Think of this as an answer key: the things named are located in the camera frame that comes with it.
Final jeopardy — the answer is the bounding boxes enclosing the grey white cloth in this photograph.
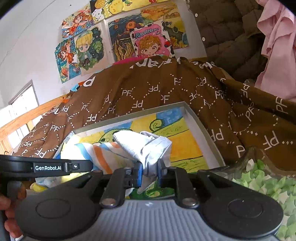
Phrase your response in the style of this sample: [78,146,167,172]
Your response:
[113,130,172,194]

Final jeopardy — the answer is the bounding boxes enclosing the yellow striped baby cloth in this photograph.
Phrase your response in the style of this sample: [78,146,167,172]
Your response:
[30,142,136,192]

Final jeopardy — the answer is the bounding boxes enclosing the person left hand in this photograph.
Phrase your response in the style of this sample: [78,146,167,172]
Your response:
[1,183,27,240]

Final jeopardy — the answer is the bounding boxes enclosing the metal tray with frog drawing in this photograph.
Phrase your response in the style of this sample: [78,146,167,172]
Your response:
[54,101,226,200]

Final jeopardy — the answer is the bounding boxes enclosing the jar of green paper stars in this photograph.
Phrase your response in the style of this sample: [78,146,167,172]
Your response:
[226,147,295,240]

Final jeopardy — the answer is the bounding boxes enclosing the brown PF patterned blanket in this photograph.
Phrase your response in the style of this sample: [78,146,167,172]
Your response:
[16,57,295,171]

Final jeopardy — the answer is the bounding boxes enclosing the orange haired girl drawing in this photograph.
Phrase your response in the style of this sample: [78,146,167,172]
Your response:
[55,38,81,83]

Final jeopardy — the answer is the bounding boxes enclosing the dark orange fish drawing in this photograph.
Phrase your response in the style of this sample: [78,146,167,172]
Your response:
[108,14,144,62]

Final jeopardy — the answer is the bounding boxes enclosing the pink anime girl drawing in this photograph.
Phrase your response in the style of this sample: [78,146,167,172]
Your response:
[130,20,175,58]

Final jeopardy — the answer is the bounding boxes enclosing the blond boy green drawing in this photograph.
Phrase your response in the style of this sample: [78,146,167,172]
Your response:
[74,24,110,76]

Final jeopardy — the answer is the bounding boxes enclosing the olive quilted down jacket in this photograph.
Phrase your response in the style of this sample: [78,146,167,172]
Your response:
[187,0,267,82]

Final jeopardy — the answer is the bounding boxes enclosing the top left anime girl drawing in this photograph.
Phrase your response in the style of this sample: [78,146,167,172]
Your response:
[61,3,94,40]

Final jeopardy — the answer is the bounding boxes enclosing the pink crumpled cloth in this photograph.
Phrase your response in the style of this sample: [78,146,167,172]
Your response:
[255,0,296,102]

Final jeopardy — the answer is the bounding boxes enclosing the wooden bed rail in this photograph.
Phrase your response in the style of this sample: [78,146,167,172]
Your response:
[1,94,69,141]

